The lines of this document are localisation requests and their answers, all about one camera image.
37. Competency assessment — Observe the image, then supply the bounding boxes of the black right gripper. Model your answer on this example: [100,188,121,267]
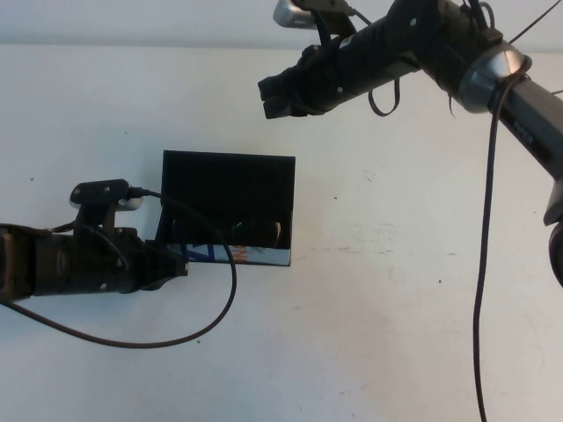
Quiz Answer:
[257,15,397,120]

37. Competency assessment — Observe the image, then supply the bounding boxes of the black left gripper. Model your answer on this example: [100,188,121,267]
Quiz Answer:
[34,227,190,296]

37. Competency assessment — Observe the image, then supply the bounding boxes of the black frame glasses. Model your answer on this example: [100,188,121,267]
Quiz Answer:
[171,217,282,247]

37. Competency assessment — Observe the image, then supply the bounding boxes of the black printed glasses case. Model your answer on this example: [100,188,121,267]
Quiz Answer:
[153,149,296,268]

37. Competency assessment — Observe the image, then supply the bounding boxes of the black left camera cable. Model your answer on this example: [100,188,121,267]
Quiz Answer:
[0,186,239,349]

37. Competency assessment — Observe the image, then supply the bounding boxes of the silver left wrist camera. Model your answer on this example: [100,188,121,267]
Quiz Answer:
[69,193,145,213]

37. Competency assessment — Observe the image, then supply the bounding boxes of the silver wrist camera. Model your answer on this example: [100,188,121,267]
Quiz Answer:
[272,0,318,30]
[69,193,145,213]

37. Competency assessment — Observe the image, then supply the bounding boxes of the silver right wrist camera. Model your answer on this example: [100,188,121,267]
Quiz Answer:
[272,0,318,30]

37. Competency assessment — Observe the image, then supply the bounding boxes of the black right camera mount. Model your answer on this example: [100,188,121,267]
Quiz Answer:
[303,0,358,49]

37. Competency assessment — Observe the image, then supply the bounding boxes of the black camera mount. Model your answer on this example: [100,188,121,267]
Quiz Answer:
[69,178,129,241]
[303,0,358,49]

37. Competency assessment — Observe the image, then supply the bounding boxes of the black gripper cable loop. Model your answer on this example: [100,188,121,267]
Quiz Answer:
[368,77,401,118]

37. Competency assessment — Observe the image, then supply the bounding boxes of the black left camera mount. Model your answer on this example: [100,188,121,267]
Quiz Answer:
[69,178,129,241]

